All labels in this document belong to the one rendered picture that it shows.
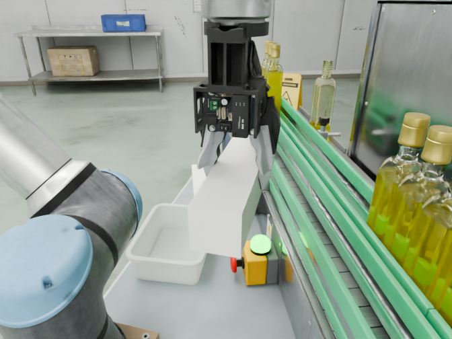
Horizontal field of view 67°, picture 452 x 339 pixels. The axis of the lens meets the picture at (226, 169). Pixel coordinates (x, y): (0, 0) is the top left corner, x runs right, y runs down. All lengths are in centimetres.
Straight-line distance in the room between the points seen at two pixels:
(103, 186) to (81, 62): 526
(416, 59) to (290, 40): 559
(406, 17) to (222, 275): 71
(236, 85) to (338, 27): 632
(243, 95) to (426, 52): 55
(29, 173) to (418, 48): 77
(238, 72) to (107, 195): 27
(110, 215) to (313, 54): 620
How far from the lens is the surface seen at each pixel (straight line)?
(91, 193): 52
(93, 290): 46
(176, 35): 615
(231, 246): 39
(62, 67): 588
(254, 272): 76
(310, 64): 659
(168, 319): 74
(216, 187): 41
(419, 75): 86
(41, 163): 53
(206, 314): 74
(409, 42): 90
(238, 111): 37
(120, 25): 558
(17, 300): 42
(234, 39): 35
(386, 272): 56
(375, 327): 60
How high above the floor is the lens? 131
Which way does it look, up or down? 27 degrees down
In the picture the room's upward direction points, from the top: straight up
